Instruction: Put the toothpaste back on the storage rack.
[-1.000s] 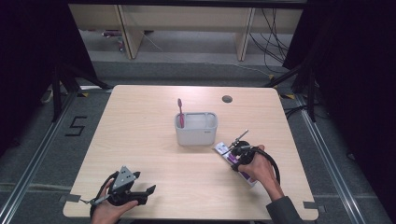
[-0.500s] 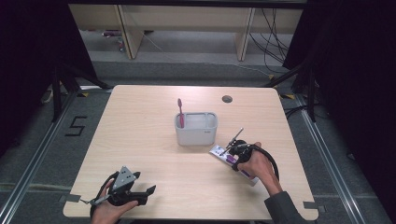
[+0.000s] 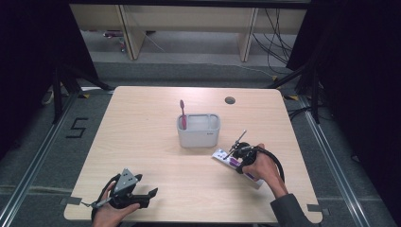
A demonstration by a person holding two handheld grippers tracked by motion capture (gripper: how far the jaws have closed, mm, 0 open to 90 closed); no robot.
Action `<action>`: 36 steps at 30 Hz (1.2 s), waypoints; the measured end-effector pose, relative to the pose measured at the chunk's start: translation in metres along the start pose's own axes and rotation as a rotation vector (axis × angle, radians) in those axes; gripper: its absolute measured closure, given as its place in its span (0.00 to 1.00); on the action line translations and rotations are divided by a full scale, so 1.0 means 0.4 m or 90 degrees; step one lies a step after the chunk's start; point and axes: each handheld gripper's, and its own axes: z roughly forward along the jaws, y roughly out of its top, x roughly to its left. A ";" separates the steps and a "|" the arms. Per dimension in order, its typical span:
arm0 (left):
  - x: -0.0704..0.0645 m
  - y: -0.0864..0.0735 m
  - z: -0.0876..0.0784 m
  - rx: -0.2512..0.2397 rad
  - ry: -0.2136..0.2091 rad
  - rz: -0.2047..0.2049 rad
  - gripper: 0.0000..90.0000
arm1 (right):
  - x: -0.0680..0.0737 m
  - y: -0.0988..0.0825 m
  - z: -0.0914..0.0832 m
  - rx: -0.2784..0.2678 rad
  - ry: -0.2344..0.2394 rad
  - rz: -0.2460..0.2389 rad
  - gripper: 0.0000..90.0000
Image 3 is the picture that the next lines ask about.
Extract metal floor rail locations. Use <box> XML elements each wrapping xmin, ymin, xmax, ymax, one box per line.
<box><xmin>298</xmin><ymin>96</ymin><xmax>372</xmax><ymax>227</ymax></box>
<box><xmin>0</xmin><ymin>94</ymin><xmax>80</xmax><ymax>227</ymax></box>

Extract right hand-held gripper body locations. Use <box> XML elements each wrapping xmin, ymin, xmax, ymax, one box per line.
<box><xmin>222</xmin><ymin>129</ymin><xmax>259</xmax><ymax>169</ymax></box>

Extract white plastic toothbrush holder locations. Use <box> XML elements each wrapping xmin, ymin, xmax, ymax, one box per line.
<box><xmin>176</xmin><ymin>113</ymin><xmax>221</xmax><ymax>149</ymax></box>

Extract purple and white toothpaste tube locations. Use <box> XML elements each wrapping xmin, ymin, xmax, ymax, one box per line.
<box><xmin>211</xmin><ymin>148</ymin><xmax>265</xmax><ymax>190</ymax></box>

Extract black metal stand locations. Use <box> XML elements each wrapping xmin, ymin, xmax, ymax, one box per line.
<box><xmin>267</xmin><ymin>61</ymin><xmax>323</xmax><ymax>125</ymax></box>
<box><xmin>51</xmin><ymin>61</ymin><xmax>115</xmax><ymax>125</ymax></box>

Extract bundle of black cables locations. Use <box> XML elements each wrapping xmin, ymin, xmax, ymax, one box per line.
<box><xmin>252</xmin><ymin>9</ymin><xmax>295</xmax><ymax>74</ymax></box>

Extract person's left hand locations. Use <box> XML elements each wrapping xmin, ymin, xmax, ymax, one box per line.
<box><xmin>92</xmin><ymin>182</ymin><xmax>141</xmax><ymax>227</ymax></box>

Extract black curtain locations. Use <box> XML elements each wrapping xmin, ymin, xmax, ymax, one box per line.
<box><xmin>0</xmin><ymin>0</ymin><xmax>99</xmax><ymax>159</ymax></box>
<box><xmin>286</xmin><ymin>0</ymin><xmax>401</xmax><ymax>218</ymax></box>

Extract pink items under desk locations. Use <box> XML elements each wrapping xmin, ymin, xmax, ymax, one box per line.
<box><xmin>102</xmin><ymin>29</ymin><xmax>128</xmax><ymax>53</ymax></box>

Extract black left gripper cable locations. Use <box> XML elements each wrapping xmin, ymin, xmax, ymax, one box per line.
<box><xmin>80</xmin><ymin>174</ymin><xmax>122</xmax><ymax>222</ymax></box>

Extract person's right hand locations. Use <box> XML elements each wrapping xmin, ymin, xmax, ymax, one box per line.
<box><xmin>250</xmin><ymin>143</ymin><xmax>289</xmax><ymax>199</ymax></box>

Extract grey tape strip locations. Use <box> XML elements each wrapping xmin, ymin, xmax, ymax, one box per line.
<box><xmin>59</xmin><ymin>196</ymin><xmax>83</xmax><ymax>206</ymax></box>
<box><xmin>305</xmin><ymin>203</ymin><xmax>331</xmax><ymax>218</ymax></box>

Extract pink toothbrush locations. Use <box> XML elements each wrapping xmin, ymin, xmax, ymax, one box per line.
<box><xmin>179</xmin><ymin>98</ymin><xmax>188</xmax><ymax>131</ymax></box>

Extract white floor cable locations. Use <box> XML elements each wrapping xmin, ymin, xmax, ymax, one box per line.
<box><xmin>235</xmin><ymin>63</ymin><xmax>276</xmax><ymax>79</ymax></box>

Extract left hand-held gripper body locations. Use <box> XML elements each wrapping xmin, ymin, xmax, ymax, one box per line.
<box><xmin>108</xmin><ymin>167</ymin><xmax>151</xmax><ymax>210</ymax></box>

